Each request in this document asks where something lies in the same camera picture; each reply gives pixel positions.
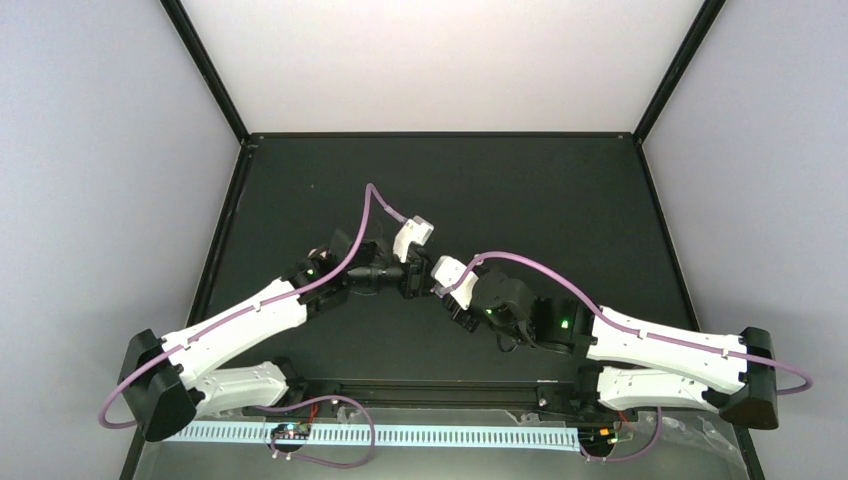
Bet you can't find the right black frame post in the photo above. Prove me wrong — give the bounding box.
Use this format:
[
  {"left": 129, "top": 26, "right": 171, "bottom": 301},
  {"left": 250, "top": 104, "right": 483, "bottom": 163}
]
[{"left": 633, "top": 0, "right": 726, "bottom": 145}]

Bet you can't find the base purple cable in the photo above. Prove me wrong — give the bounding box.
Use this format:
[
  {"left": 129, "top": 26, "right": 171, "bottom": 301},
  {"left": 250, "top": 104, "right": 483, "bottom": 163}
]
[
  {"left": 578, "top": 405, "right": 665, "bottom": 464},
  {"left": 254, "top": 394, "right": 378, "bottom": 469}
]

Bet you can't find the white slotted cable duct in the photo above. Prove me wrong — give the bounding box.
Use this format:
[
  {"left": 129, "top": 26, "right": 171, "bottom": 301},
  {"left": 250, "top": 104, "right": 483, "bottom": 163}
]
[{"left": 168, "top": 421, "right": 580, "bottom": 452}]

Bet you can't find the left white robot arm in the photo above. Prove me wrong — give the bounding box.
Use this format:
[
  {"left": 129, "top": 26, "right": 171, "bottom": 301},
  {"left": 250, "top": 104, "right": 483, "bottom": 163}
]
[{"left": 119, "top": 218, "right": 433, "bottom": 442}]

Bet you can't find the left small circuit board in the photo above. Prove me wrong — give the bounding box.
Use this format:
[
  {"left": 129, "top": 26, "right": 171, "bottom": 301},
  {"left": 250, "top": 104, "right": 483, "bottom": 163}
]
[{"left": 271, "top": 423, "right": 311, "bottom": 441}]

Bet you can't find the left black frame post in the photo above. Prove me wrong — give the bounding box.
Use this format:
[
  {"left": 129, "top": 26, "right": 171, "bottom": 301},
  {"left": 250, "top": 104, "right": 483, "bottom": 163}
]
[{"left": 160, "top": 0, "right": 250, "bottom": 143}]

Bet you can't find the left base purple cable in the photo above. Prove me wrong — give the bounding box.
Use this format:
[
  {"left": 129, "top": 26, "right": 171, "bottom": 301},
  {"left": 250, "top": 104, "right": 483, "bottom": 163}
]
[{"left": 254, "top": 394, "right": 378, "bottom": 469}]

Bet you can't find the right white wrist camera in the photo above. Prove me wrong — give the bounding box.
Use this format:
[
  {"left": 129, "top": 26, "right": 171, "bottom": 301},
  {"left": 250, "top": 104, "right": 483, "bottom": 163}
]
[{"left": 431, "top": 255, "right": 479, "bottom": 310}]

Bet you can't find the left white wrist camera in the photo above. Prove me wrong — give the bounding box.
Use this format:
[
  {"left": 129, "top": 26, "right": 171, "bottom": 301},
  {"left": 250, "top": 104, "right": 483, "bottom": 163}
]
[{"left": 393, "top": 216, "right": 434, "bottom": 263}]

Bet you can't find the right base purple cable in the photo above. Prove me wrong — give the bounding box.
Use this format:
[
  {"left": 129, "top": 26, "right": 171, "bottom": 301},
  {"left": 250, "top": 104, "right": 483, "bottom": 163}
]
[{"left": 578, "top": 405, "right": 665, "bottom": 464}]

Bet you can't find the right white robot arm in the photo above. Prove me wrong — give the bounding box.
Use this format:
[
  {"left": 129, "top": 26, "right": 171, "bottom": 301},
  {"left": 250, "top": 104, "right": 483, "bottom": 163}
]
[{"left": 432, "top": 264, "right": 779, "bottom": 430}]

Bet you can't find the black aluminium front rail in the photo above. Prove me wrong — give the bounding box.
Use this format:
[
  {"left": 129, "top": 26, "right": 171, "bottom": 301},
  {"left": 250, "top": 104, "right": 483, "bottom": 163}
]
[{"left": 277, "top": 377, "right": 600, "bottom": 408}]

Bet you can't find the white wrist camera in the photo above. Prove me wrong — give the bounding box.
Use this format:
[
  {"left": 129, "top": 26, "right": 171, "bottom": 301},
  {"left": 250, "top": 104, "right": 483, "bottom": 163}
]
[
  {"left": 393, "top": 216, "right": 434, "bottom": 263},
  {"left": 431, "top": 255, "right": 479, "bottom": 310}
]

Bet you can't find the right small circuit board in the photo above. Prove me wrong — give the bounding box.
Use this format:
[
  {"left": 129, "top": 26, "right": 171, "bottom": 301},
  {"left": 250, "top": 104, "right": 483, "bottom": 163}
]
[{"left": 578, "top": 428, "right": 618, "bottom": 447}]

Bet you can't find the black frame post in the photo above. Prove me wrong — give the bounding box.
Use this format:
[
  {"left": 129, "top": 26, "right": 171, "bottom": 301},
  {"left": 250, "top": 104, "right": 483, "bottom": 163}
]
[
  {"left": 160, "top": 0, "right": 250, "bottom": 143},
  {"left": 633, "top": 0, "right": 726, "bottom": 145}
]

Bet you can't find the small circuit board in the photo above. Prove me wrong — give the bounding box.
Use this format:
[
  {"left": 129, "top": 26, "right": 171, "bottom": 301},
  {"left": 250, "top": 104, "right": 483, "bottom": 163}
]
[
  {"left": 271, "top": 423, "right": 311, "bottom": 441},
  {"left": 578, "top": 428, "right": 618, "bottom": 447}
]

